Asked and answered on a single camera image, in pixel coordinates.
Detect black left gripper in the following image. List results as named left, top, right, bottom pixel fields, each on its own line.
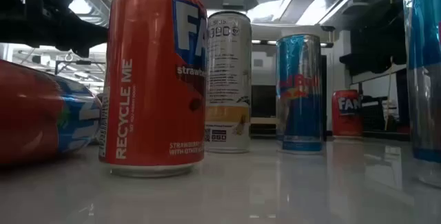
left=20, top=0, right=108, bottom=59

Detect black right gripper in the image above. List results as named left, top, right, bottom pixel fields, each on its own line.
left=339, top=1, right=407, bottom=76

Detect red Fanta can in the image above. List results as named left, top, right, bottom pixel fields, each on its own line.
left=98, top=0, right=209, bottom=179
left=0, top=58, right=103, bottom=166
left=331, top=89, right=364, bottom=138

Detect blue silver Red Bull can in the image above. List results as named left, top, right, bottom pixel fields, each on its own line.
left=275, top=33, right=325, bottom=153
left=402, top=0, right=441, bottom=187

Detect white Celsius can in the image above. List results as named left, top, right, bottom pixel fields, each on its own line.
left=205, top=10, right=253, bottom=154

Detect yellow cable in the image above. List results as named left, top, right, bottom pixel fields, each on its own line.
left=386, top=57, right=393, bottom=132

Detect silver ventilation duct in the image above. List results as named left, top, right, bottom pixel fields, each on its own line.
left=57, top=0, right=114, bottom=28

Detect black aluminium table frame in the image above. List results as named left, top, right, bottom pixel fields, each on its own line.
left=327, top=130, right=413, bottom=141

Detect wooden shelf black wire legs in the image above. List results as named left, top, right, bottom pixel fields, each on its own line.
left=250, top=116, right=278, bottom=126

